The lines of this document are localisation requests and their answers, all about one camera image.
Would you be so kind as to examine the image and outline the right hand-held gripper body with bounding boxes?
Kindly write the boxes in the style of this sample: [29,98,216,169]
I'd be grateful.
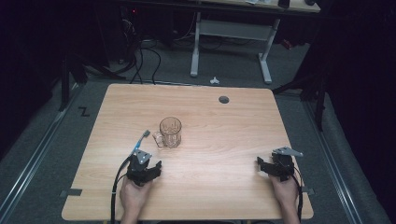
[266,147,304,183]

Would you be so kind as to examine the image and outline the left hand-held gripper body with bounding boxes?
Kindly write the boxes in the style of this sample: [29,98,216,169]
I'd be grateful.
[125,148,157,188]

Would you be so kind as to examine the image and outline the blue toothbrush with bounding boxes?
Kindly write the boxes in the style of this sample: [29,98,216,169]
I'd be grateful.
[132,130,151,157]

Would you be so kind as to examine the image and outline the clear glass mug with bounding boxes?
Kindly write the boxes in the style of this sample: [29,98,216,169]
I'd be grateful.
[151,116,183,149]

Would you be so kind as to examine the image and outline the person's right hand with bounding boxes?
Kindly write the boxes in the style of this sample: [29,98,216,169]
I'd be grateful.
[268,174,301,210]

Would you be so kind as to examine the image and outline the person's left hand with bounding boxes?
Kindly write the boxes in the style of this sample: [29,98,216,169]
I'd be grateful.
[119,176,154,216]

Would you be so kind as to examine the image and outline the black metal stand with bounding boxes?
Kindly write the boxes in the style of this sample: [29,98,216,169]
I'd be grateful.
[272,55,331,132]
[57,52,125,113]

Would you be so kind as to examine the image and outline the dark computer tower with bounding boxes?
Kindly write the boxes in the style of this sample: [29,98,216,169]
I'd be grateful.
[120,5,148,64]

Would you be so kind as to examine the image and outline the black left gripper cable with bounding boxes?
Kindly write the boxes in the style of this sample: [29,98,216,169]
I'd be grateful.
[110,155,134,224]

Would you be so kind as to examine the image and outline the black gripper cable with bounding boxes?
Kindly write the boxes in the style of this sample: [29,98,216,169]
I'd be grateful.
[291,166,305,222]
[110,155,134,224]

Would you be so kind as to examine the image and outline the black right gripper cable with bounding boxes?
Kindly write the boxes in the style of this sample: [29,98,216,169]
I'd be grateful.
[291,166,305,222]

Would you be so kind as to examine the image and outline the metal floor rail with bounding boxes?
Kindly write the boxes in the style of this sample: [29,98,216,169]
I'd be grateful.
[303,101,363,224]
[0,83,85,216]

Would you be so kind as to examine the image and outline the black floor cables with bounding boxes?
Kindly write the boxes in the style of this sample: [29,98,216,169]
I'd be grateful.
[122,18,163,86]

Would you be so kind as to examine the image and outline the white metal frame desk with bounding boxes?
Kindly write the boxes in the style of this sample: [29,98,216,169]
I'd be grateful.
[190,0,321,85]

